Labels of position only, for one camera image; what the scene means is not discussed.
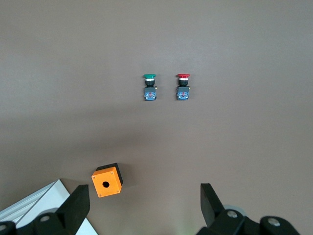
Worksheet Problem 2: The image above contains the red mushroom push button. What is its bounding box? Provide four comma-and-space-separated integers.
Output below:
175, 73, 191, 101

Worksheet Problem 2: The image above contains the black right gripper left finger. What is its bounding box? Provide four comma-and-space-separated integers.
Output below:
0, 185, 90, 235

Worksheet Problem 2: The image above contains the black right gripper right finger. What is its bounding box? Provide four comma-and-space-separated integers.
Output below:
195, 183, 303, 235

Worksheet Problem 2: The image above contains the orange button enclosure box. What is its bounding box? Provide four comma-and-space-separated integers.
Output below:
91, 162, 124, 198

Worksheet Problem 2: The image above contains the green mushroom push button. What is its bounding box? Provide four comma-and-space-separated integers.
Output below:
142, 73, 157, 102

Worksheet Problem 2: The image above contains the brown table cover sheet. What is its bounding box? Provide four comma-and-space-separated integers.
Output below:
0, 0, 313, 235

